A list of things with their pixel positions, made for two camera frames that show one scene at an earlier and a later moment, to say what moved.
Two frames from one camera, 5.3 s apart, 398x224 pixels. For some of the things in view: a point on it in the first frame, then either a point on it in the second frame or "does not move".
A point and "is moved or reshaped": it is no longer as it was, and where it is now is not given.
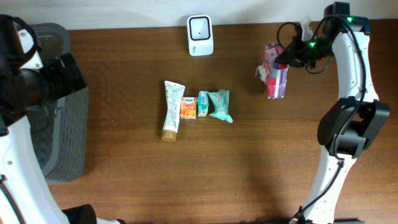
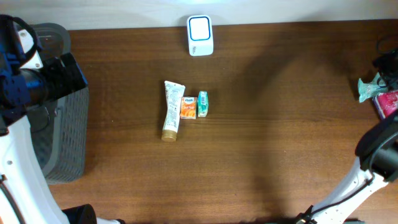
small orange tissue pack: (188, 107) does not move
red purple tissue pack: (274, 74) -> (386, 103)
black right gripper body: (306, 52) -> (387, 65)
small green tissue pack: (203, 103) does not move
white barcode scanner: (200, 35) does not move
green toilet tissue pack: (221, 100) is moved or reshaped
